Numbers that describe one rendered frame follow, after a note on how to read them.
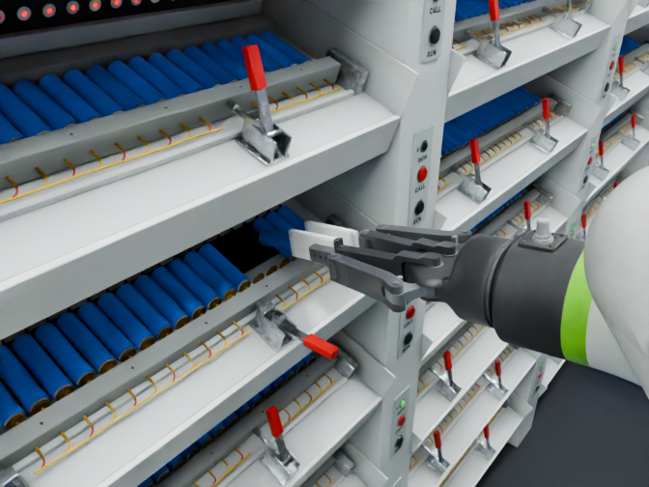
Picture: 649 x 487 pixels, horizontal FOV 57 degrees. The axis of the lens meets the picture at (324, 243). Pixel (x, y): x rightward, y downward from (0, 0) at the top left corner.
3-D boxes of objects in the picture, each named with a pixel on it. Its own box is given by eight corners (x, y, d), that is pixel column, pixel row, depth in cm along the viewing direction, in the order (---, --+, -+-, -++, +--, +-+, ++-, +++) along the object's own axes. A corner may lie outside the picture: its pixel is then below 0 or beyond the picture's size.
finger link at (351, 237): (353, 233, 60) (358, 230, 60) (303, 221, 64) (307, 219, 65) (356, 260, 61) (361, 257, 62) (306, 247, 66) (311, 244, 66)
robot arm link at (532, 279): (558, 393, 45) (600, 334, 51) (563, 250, 40) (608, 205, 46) (483, 368, 49) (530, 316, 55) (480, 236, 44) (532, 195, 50)
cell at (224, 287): (194, 259, 65) (235, 297, 63) (182, 266, 64) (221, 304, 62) (197, 247, 64) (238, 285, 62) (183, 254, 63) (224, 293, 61)
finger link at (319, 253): (355, 265, 58) (337, 277, 56) (316, 256, 61) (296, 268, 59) (354, 251, 58) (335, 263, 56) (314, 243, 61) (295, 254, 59)
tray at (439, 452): (527, 370, 152) (556, 337, 143) (394, 541, 111) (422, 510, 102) (463, 318, 159) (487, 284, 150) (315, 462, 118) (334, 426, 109)
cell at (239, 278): (209, 252, 67) (248, 288, 65) (196, 258, 66) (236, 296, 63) (211, 240, 66) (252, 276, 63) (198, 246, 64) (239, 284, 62)
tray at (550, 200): (557, 233, 132) (593, 185, 123) (409, 379, 92) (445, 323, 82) (482, 181, 139) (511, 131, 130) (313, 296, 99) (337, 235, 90)
